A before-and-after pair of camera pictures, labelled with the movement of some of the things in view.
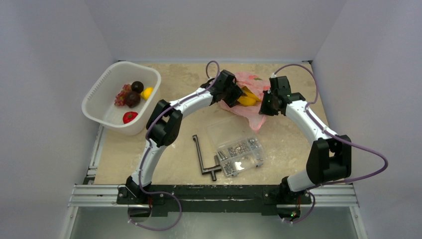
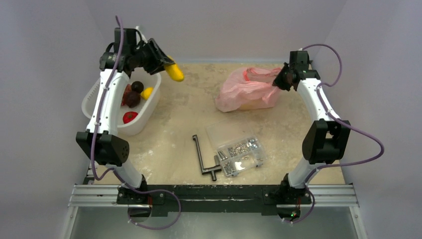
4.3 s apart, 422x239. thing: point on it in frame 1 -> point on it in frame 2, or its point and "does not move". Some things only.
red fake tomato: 129,116 does not move
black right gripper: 268,105 -> 281,79
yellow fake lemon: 146,93 does not move
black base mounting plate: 244,199 does not move
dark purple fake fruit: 132,98 does not move
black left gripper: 236,93 -> 159,62
